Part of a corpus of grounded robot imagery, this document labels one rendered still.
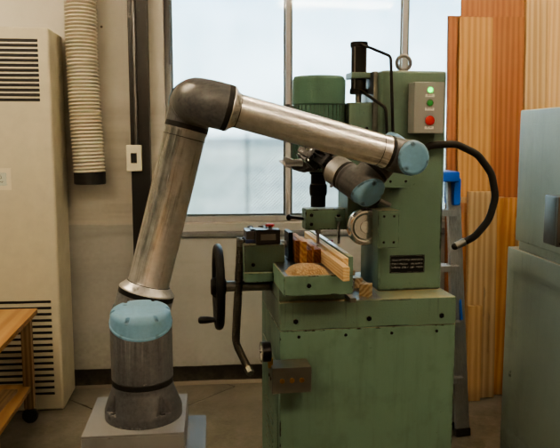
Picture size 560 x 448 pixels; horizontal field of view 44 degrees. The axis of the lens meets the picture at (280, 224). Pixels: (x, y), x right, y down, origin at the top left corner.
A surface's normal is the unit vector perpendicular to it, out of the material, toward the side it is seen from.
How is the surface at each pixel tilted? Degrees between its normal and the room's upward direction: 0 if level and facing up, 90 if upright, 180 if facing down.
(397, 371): 90
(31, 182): 90
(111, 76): 90
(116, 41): 90
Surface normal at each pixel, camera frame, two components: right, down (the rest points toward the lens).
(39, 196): 0.10, 0.12
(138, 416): 0.07, -0.20
